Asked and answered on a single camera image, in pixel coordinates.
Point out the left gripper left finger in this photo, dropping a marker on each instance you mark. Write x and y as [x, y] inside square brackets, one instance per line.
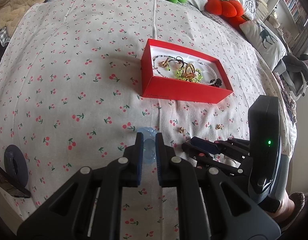
[88, 205]

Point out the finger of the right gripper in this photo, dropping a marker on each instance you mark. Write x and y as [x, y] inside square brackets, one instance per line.
[204, 160]
[205, 145]

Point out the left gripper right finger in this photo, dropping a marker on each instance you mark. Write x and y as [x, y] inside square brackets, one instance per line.
[202, 213]

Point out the small gold earring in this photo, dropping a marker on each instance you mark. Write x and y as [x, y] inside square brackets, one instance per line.
[182, 130]
[219, 126]

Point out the gold interlocked rings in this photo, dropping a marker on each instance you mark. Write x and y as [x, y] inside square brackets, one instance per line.
[188, 71]

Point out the black bead jewelry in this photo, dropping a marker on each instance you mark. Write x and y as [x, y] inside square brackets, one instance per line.
[216, 82]

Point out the red jewelry box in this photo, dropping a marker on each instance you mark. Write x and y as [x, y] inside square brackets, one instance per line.
[174, 72]

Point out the dark round object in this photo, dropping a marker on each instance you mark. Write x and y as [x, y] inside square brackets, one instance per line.
[15, 165]

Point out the deer print pillow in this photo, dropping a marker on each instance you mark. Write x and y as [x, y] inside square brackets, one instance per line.
[270, 47]

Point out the cherry print bed sheet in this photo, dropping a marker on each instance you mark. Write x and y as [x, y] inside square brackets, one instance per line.
[70, 85]

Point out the orange pumpkin plush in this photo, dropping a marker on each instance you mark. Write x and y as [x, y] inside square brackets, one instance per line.
[230, 10]

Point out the white bookshelf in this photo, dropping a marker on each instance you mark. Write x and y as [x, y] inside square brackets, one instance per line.
[293, 23]

